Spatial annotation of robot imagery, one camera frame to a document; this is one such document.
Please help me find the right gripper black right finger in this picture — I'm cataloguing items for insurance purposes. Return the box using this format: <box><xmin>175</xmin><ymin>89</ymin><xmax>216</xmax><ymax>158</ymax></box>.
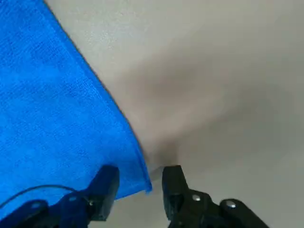
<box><xmin>162</xmin><ymin>165</ymin><xmax>269</xmax><ymax>228</ymax></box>

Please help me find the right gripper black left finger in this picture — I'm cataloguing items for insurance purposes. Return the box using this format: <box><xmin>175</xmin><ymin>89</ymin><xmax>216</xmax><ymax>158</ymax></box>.
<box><xmin>0</xmin><ymin>165</ymin><xmax>120</xmax><ymax>228</ymax></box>

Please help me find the blue towel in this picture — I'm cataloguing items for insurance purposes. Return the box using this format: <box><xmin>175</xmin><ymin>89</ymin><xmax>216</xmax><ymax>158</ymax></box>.
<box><xmin>0</xmin><ymin>0</ymin><xmax>153</xmax><ymax>209</ymax></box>

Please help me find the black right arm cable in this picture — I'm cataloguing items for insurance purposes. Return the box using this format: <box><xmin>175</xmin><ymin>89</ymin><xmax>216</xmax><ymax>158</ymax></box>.
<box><xmin>0</xmin><ymin>184</ymin><xmax>80</xmax><ymax>209</ymax></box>

